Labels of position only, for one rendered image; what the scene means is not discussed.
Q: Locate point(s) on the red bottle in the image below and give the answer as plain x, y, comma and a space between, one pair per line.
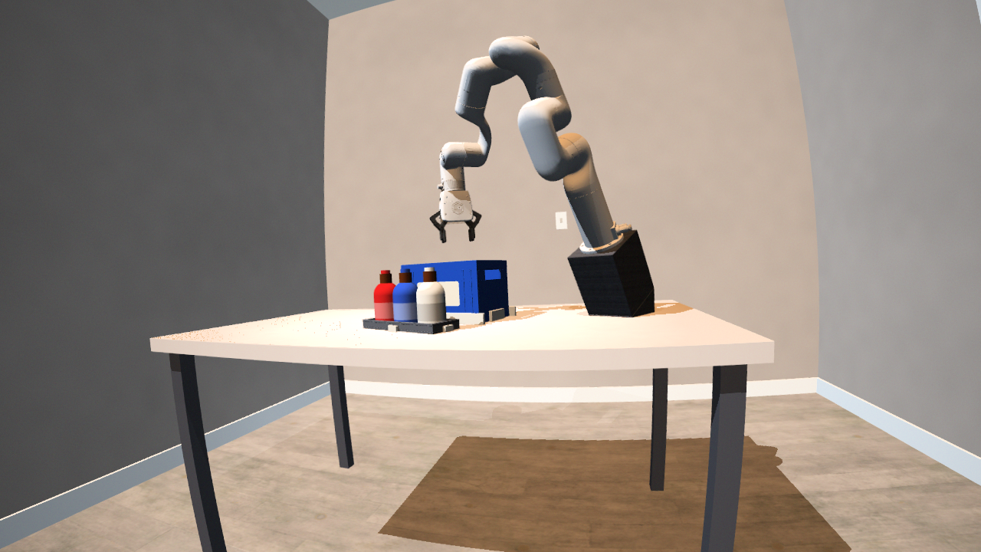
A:
383, 302

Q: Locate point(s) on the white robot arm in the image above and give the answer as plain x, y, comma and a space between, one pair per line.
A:
566, 157

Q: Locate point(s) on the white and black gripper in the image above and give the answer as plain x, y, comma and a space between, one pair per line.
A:
455, 207

